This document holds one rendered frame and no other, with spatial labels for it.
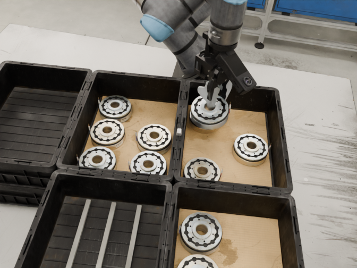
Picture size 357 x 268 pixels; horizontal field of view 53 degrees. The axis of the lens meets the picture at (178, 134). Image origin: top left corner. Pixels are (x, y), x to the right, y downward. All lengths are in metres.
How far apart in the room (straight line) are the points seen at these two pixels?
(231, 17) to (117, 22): 2.47
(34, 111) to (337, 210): 1.02
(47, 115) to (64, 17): 2.19
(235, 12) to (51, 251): 0.69
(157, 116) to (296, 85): 0.68
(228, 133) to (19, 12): 2.68
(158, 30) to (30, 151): 0.53
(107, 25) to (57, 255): 2.49
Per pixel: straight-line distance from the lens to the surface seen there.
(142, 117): 1.17
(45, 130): 1.18
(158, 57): 1.63
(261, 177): 1.06
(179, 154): 0.96
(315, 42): 3.06
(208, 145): 1.10
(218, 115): 0.96
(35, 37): 1.83
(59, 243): 0.95
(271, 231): 0.98
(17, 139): 1.18
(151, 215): 0.96
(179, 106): 1.07
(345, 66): 3.14
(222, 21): 0.81
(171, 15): 0.86
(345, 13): 2.99
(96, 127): 1.11
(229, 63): 0.86
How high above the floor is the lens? 1.67
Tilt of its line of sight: 48 degrees down
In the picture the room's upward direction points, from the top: 5 degrees clockwise
